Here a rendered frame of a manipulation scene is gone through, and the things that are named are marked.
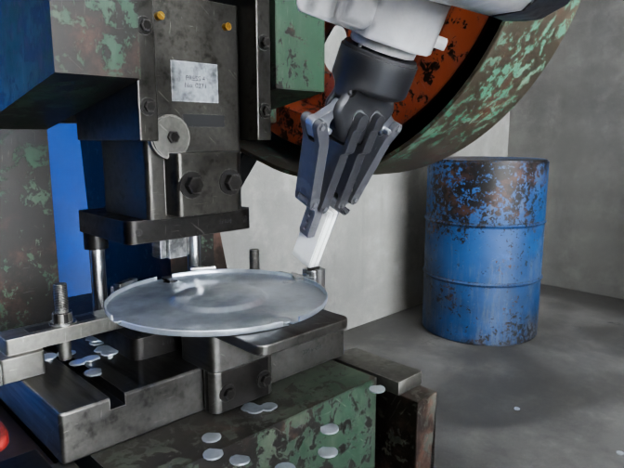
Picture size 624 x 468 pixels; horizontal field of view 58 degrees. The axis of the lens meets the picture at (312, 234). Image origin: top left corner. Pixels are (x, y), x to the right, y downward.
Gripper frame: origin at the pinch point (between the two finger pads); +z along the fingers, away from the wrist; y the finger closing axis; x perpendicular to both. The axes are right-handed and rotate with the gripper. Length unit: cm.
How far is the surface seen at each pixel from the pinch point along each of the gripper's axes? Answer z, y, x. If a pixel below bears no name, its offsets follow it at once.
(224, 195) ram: 5.8, 2.2, 18.4
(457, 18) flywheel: -23.3, 32.8, 14.9
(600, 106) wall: 8, 331, 88
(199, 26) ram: -12.6, 1.0, 30.4
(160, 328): 15.6, -11.6, 7.1
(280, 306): 13.9, 3.5, 3.8
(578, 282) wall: 111, 332, 45
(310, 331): 10.6, 0.2, -4.2
